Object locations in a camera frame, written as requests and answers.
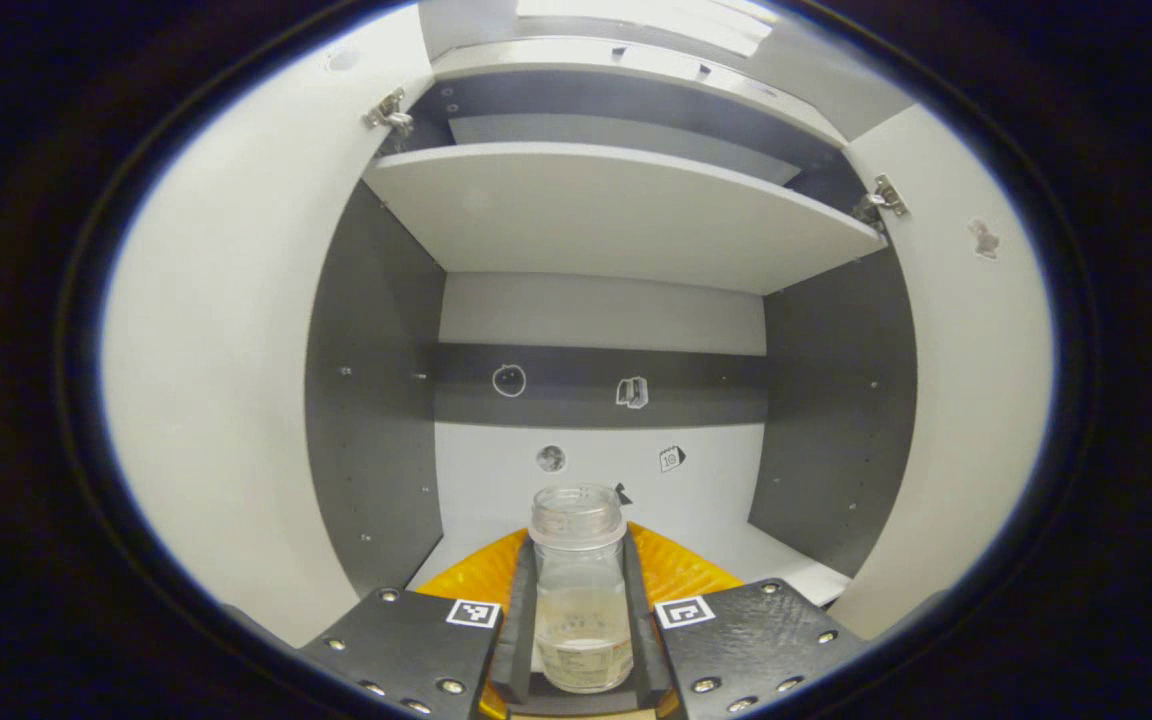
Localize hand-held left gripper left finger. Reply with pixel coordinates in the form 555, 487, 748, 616
301, 528, 537, 720

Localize silver door hinge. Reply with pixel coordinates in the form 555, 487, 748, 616
852, 174, 909, 229
364, 87, 415, 137

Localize clear glass bottle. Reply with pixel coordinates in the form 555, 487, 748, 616
528, 484, 637, 695

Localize large ceiling light panel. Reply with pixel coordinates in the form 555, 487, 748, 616
516, 0, 773, 57

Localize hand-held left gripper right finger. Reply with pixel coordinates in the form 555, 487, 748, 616
621, 520, 867, 719

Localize grey cabinet door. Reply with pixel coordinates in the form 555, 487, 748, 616
826, 105, 1055, 641
101, 5, 437, 649

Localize grey cabinet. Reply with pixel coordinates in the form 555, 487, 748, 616
304, 35, 922, 611

